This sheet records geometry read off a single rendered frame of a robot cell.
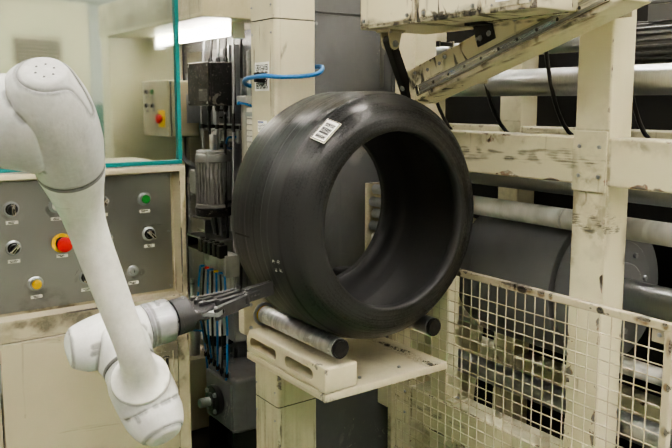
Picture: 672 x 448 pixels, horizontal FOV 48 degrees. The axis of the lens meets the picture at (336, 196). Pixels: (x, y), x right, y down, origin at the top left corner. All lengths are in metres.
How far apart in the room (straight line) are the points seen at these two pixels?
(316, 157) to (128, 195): 0.74
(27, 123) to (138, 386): 0.53
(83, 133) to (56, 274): 1.07
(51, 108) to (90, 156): 0.10
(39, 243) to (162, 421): 0.83
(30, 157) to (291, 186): 0.63
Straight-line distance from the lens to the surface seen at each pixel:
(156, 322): 1.52
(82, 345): 1.48
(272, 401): 2.12
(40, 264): 2.10
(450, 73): 1.99
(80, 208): 1.18
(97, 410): 2.20
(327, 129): 1.57
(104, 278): 1.27
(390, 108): 1.66
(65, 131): 1.06
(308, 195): 1.54
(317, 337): 1.73
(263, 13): 2.00
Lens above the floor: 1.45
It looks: 7 degrees down
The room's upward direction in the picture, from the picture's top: straight up
